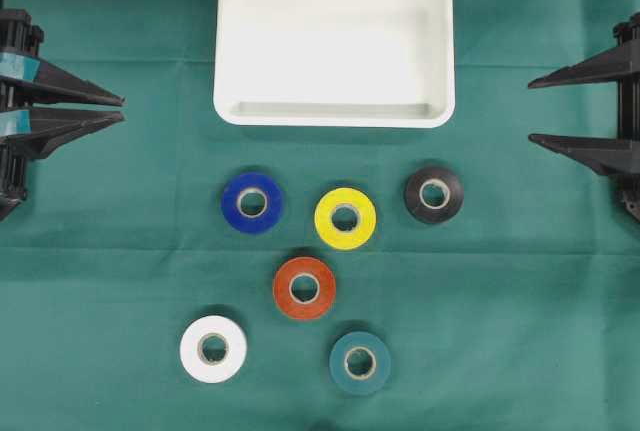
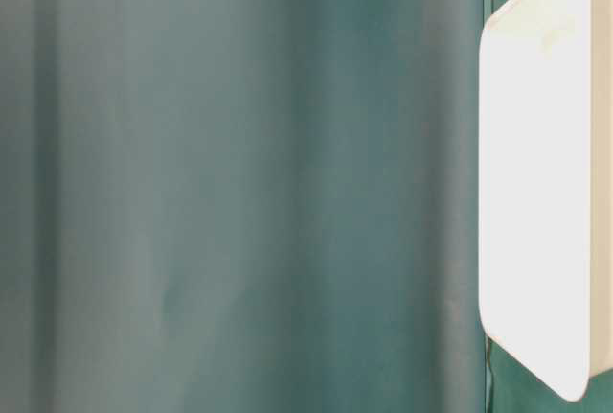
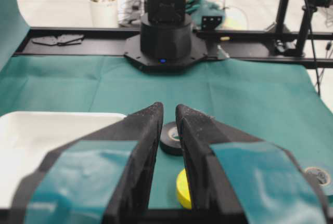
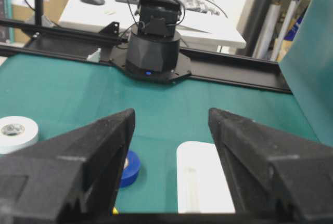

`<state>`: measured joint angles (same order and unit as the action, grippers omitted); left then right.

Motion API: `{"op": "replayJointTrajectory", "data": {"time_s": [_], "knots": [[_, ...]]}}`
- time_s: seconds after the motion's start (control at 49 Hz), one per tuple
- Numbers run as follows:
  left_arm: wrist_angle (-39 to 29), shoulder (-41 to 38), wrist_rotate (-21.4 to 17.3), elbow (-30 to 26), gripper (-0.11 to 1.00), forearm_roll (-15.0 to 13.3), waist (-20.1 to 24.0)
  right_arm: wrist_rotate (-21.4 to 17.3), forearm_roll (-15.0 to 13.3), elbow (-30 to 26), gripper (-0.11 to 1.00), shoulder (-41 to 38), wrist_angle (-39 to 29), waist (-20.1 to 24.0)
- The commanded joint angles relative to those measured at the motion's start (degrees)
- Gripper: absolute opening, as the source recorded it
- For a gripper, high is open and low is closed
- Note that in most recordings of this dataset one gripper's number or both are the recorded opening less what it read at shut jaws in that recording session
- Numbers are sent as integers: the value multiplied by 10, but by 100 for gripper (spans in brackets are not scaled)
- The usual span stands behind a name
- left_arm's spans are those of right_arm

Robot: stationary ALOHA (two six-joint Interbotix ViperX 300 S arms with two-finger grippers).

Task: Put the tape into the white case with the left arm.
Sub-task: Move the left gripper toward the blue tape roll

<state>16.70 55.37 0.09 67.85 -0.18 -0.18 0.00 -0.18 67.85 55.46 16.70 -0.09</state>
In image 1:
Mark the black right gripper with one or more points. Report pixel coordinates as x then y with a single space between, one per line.
606 155

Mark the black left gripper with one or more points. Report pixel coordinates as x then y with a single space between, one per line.
38 133

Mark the blue tape roll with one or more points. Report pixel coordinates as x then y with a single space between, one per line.
231 203

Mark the yellow tape roll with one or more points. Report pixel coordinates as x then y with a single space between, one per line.
360 204

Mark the white tape roll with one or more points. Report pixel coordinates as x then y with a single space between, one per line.
192 355

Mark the green tape roll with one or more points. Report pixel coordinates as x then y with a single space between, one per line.
370 382

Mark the black tape roll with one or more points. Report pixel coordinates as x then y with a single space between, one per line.
442 177

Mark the white rectangular plastic case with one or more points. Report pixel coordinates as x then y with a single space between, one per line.
351 63

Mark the red tape roll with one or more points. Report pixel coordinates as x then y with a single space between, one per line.
290 305

